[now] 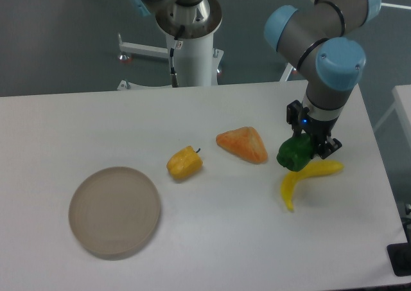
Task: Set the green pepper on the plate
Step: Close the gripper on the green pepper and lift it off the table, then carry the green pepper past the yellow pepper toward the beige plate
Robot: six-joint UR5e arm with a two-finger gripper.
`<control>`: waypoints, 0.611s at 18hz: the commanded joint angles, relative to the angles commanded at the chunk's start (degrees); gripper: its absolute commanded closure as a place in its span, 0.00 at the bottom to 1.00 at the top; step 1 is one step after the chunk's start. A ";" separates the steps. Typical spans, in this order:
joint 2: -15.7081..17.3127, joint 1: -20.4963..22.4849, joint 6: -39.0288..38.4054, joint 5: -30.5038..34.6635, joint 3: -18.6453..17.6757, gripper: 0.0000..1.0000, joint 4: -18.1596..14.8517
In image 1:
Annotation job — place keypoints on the yellow toy pepper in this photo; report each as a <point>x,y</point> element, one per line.
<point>184,163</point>

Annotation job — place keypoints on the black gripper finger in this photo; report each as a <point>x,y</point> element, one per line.
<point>330,146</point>
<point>299,121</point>

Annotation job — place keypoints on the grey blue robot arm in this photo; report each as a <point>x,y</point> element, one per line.
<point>313,42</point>

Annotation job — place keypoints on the orange toy bread wedge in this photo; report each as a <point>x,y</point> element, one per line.
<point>245,143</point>

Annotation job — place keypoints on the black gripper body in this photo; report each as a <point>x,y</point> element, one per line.
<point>321,122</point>

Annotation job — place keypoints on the yellow toy banana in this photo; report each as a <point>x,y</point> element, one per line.
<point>312,169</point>

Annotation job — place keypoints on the green toy pepper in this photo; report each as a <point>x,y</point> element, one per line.
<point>295,153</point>

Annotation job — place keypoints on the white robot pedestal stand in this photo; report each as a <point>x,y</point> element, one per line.
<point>189,30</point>

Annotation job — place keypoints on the black device at table edge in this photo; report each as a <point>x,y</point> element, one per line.
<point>399,256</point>

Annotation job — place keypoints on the beige round plate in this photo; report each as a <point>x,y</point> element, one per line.
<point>114,213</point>

